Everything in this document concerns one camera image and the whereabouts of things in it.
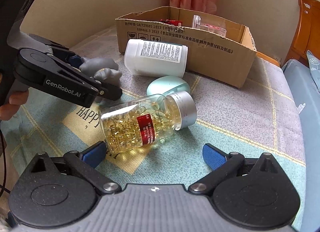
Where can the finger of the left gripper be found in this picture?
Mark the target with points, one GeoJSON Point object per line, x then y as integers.
{"type": "Point", "coordinates": [60, 51]}
{"type": "Point", "coordinates": [70, 84]}

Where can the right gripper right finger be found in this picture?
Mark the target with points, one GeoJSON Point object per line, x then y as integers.
{"type": "Point", "coordinates": [224, 166]}

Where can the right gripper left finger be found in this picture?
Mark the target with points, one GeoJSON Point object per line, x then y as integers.
{"type": "Point", "coordinates": [83, 164]}

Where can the grey cat figurine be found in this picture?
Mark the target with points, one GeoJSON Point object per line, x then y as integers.
{"type": "Point", "coordinates": [103, 69]}

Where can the fish oil capsule bottle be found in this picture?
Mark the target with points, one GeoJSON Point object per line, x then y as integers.
{"type": "Point", "coordinates": [146, 120]}

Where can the white cotton swab container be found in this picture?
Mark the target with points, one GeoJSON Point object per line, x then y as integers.
{"type": "Point", "coordinates": [155, 59]}

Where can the mint green earbud case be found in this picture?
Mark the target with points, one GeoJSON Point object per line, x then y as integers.
{"type": "Point", "coordinates": [167, 85]}

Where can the red toy train car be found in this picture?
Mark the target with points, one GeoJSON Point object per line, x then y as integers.
{"type": "Point", "coordinates": [176, 23]}

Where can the clear red-label tape dispenser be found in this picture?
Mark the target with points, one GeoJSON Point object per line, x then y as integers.
{"type": "Point", "coordinates": [216, 26]}

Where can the left hand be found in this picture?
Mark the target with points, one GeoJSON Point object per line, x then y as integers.
{"type": "Point", "coordinates": [16, 100]}

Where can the grey green checked blanket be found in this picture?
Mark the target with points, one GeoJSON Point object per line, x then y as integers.
{"type": "Point", "coordinates": [259, 117]}

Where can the blue floral bedsheet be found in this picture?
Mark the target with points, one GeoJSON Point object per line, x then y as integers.
{"type": "Point", "coordinates": [306, 96]}

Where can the open cardboard box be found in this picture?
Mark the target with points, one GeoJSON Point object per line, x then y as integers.
{"type": "Point", "coordinates": [227, 59]}

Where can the wooden bedside table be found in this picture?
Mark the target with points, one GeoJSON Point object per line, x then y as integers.
{"type": "Point", "coordinates": [268, 59]}

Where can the blue pillow near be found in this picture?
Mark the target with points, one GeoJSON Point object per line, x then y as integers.
{"type": "Point", "coordinates": [314, 66]}

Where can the wooden bed headboard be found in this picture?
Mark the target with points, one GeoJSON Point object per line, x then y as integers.
{"type": "Point", "coordinates": [307, 34]}

